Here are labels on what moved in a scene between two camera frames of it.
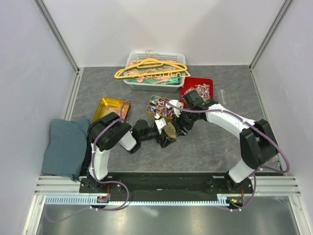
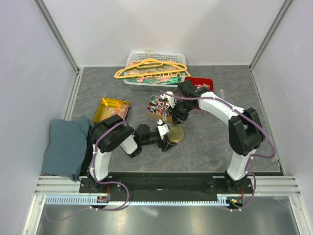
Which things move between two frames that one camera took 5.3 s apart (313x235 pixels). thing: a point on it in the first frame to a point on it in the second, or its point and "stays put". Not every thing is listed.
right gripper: (178, 124) to (177, 118)
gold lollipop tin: (157, 106) stays put
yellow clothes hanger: (153, 67) stays put
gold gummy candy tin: (108, 105) stays put
